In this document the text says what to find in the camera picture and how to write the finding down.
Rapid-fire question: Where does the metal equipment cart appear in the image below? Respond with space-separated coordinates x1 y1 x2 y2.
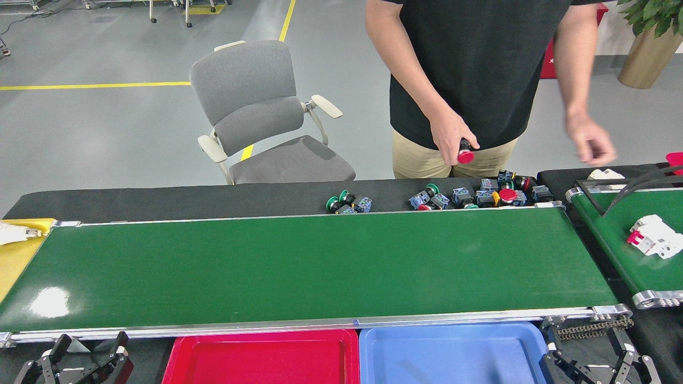
80 0 155 10

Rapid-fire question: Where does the white wheeled stand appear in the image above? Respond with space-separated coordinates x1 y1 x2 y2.
148 0 218 27

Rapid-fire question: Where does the yellow plastic bin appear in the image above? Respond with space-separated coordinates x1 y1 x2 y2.
0 218 57 302

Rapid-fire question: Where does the person's right hand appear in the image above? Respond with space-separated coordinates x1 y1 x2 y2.
430 109 481 166

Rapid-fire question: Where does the black guide frame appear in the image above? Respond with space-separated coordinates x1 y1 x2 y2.
575 165 683 217

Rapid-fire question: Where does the grey office chair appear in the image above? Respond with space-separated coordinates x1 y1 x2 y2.
189 40 357 186

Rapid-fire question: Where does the blue plastic tray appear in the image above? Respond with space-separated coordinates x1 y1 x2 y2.
359 321 550 384

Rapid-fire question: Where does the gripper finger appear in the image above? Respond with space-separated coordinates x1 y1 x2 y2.
614 336 661 384
15 335 73 384
80 332 134 384
540 344 593 384

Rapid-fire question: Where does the long green conveyor belt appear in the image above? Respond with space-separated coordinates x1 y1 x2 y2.
0 202 633 350

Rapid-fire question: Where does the black drive chain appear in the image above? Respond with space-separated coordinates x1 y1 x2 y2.
555 316 636 342

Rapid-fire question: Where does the green plant in brass pot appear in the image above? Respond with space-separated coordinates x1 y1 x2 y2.
616 0 683 90

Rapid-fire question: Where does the red fire extinguisher box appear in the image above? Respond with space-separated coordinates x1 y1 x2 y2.
539 3 609 79

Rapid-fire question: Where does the person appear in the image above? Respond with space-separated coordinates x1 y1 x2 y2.
366 0 620 179

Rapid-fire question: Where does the person's left hand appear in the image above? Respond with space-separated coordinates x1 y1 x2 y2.
565 112 618 166

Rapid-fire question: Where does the red plastic tray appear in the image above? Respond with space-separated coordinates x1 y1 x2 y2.
162 328 361 384

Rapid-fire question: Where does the short green conveyor belt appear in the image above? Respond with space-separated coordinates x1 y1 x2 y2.
566 179 683 310

